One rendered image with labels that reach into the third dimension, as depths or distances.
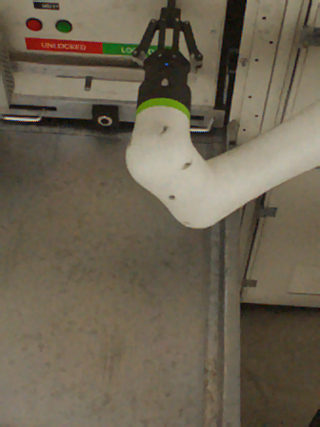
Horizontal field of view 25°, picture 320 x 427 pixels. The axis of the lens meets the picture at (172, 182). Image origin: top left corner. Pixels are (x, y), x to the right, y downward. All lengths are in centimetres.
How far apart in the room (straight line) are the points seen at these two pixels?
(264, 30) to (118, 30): 30
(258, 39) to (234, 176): 35
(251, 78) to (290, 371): 111
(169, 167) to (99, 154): 55
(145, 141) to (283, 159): 23
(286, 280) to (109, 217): 81
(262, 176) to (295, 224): 75
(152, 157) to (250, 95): 49
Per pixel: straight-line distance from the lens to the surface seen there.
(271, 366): 235
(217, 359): 142
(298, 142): 118
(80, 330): 144
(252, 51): 147
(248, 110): 159
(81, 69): 154
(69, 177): 162
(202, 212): 121
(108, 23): 149
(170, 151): 112
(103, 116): 164
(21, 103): 169
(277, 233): 198
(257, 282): 222
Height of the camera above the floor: 216
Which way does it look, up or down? 55 degrees down
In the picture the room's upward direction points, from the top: 3 degrees clockwise
